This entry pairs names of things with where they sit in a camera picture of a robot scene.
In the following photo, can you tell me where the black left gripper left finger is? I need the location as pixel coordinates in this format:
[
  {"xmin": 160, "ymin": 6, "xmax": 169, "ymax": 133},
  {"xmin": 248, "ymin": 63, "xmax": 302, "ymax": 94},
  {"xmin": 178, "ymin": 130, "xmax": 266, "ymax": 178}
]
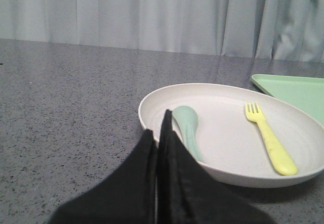
[{"xmin": 49, "ymin": 130, "xmax": 157, "ymax": 223}]

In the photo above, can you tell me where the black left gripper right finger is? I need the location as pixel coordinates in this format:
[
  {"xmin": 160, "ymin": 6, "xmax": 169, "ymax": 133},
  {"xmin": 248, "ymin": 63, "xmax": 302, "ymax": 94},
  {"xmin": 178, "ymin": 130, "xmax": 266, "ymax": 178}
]
[{"xmin": 156, "ymin": 109, "xmax": 255, "ymax": 224}]

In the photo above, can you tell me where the white round plate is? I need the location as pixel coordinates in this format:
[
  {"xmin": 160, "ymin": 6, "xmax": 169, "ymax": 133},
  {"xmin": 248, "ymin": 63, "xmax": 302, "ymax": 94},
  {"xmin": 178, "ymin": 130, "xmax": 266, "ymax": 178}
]
[{"xmin": 138, "ymin": 83, "xmax": 323, "ymax": 188}]

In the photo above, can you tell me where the yellow plastic fork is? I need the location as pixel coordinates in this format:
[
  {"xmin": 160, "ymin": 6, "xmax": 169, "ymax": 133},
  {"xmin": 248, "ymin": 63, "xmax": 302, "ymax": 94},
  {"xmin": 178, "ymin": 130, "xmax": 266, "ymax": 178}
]
[{"xmin": 245, "ymin": 102, "xmax": 298, "ymax": 176}]

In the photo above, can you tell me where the teal plastic spoon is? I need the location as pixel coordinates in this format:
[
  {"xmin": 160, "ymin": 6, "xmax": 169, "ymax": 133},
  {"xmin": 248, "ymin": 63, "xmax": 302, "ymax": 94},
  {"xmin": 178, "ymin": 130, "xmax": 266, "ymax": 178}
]
[{"xmin": 172, "ymin": 105, "xmax": 204, "ymax": 162}]

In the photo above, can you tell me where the green plastic tray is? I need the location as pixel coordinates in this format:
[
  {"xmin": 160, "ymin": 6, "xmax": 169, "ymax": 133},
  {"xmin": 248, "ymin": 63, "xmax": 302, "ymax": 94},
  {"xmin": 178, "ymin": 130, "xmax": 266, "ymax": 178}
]
[{"xmin": 251, "ymin": 74, "xmax": 323, "ymax": 124}]

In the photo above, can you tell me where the grey curtain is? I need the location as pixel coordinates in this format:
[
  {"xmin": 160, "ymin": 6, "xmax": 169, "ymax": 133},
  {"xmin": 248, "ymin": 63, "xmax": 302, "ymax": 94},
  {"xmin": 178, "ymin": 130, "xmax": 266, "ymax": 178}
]
[{"xmin": 1, "ymin": 0, "xmax": 323, "ymax": 62}]

